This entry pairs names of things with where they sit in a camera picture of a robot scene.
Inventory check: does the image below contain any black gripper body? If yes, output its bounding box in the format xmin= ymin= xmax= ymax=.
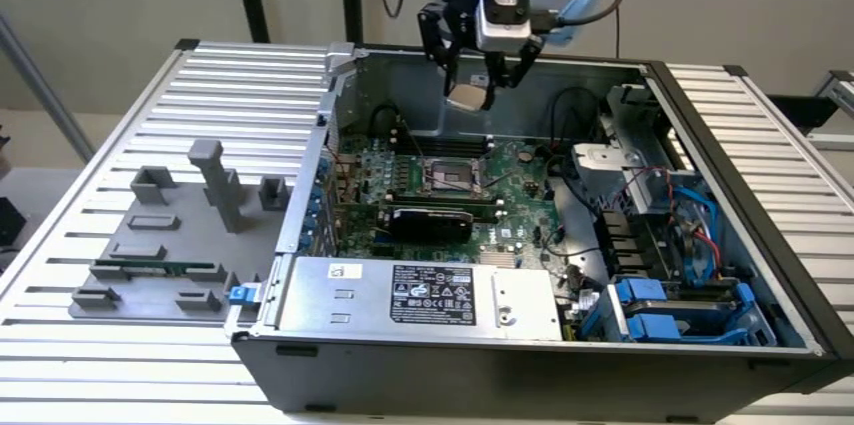
xmin=440 ymin=0 xmax=536 ymax=52

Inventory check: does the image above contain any CPU socket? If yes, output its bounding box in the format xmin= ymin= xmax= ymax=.
xmin=413 ymin=156 xmax=487 ymax=197

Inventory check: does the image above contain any metal drive cage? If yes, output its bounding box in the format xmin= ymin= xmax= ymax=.
xmin=568 ymin=83 xmax=703 ymax=217

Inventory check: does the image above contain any installed RAM stick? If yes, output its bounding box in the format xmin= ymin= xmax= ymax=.
xmin=380 ymin=193 xmax=503 ymax=210

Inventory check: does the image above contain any green motherboard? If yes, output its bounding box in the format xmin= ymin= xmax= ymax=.
xmin=324 ymin=135 xmax=569 ymax=272

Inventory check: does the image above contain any black graphics card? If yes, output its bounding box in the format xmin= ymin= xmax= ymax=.
xmin=377 ymin=206 xmax=476 ymax=247

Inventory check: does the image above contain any silver power supply unit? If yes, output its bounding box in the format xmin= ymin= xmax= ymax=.
xmin=273 ymin=256 xmax=569 ymax=342

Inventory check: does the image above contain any blue disk bay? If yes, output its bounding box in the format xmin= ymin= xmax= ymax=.
xmin=577 ymin=273 xmax=780 ymax=347

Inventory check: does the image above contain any grey parts rack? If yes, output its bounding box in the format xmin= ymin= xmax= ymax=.
xmin=68 ymin=139 xmax=296 ymax=320

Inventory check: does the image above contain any grey slanted metal bar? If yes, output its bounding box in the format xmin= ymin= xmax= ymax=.
xmin=0 ymin=12 xmax=96 ymax=164

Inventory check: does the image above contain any blue case latch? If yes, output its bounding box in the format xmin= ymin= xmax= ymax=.
xmin=225 ymin=282 xmax=262 ymax=307

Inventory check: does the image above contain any green RAM stick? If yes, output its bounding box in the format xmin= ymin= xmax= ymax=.
xmin=94 ymin=258 xmax=218 ymax=272

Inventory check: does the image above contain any open black PC case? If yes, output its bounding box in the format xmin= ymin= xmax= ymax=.
xmin=228 ymin=41 xmax=854 ymax=417

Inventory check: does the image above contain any black box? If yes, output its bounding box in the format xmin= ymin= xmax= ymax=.
xmin=0 ymin=196 xmax=29 ymax=252

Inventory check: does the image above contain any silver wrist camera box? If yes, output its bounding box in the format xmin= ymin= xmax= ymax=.
xmin=475 ymin=0 xmax=543 ymax=54

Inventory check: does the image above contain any blue flat wire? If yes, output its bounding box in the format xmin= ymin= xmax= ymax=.
xmin=671 ymin=184 xmax=727 ymax=277

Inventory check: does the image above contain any black flat bracket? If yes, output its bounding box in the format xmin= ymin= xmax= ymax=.
xmin=764 ymin=93 xmax=836 ymax=135

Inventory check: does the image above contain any red thin wire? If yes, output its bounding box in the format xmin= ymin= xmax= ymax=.
xmin=689 ymin=224 xmax=723 ymax=280

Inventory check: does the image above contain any aluminium frame profile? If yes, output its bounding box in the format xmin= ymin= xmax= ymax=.
xmin=804 ymin=69 xmax=854 ymax=147

